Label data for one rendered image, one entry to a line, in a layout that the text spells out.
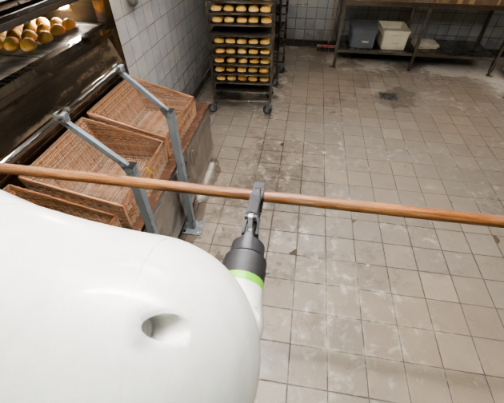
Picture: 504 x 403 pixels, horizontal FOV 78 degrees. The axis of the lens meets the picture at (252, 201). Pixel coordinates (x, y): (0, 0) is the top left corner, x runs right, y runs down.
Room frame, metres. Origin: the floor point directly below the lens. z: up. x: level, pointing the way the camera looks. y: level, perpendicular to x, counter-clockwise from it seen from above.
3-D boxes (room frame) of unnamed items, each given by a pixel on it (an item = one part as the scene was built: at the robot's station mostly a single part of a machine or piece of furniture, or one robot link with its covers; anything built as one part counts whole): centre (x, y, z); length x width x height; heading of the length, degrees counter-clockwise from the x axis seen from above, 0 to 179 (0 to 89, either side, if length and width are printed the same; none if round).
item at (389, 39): (4.84, -2.00, 0.35); 0.50 x 0.36 x 0.24; 172
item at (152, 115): (1.90, 0.70, 0.72); 0.56 x 0.49 x 0.28; 170
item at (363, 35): (4.91, -1.59, 0.35); 0.50 x 0.36 x 0.24; 171
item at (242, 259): (0.36, 0.02, 1.19); 0.12 x 0.06 x 0.09; 82
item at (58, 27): (1.97, 1.40, 1.21); 0.61 x 0.48 x 0.06; 81
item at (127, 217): (1.31, 0.79, 0.72); 0.56 x 0.49 x 0.28; 172
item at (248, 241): (0.44, 0.01, 1.19); 0.09 x 0.07 x 0.08; 172
